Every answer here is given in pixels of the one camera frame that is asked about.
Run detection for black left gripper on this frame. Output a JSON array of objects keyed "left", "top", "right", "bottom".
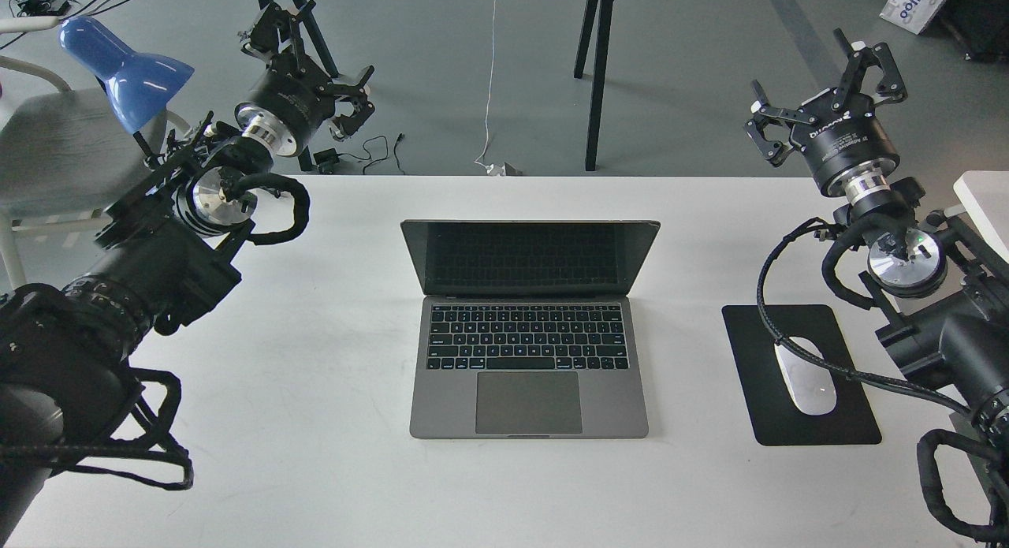
[{"left": 235, "top": 2, "right": 375, "bottom": 158}]

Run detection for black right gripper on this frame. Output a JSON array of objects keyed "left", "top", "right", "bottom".
[{"left": 744, "top": 28, "right": 908, "bottom": 199}]

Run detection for grey laptop notebook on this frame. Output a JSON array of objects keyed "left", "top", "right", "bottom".
[{"left": 400, "top": 220, "right": 661, "bottom": 439}]

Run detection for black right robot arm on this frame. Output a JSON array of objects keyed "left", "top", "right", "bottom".
[{"left": 745, "top": 28, "right": 1008, "bottom": 547}]

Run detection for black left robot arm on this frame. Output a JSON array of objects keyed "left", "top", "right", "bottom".
[{"left": 2, "top": 0, "right": 374, "bottom": 539}]

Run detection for white cardboard box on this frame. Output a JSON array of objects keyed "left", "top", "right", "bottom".
[{"left": 879, "top": 0, "right": 947, "bottom": 35}]

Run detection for blue desk lamp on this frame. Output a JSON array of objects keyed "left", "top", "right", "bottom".
[{"left": 58, "top": 16, "right": 194, "bottom": 170}]

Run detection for white side table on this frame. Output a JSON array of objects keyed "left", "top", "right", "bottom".
[{"left": 954, "top": 170, "right": 1008, "bottom": 261}]

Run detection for grey white chair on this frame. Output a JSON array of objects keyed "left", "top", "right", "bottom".
[{"left": 1, "top": 16, "right": 173, "bottom": 287}]

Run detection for white computer mouse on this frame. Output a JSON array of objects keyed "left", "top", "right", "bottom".
[{"left": 774, "top": 343, "right": 837, "bottom": 416}]

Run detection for black mouse pad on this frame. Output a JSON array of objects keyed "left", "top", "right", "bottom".
[{"left": 721, "top": 304, "right": 881, "bottom": 446}]

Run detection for black power adapter with cable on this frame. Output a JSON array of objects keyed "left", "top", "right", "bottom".
[{"left": 296, "top": 132, "right": 407, "bottom": 175}]

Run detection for white hanging cable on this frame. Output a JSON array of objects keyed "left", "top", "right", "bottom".
[{"left": 474, "top": 0, "right": 523, "bottom": 177}]

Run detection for black cables on floor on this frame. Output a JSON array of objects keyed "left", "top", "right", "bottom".
[{"left": 0, "top": 0, "right": 181, "bottom": 52}]

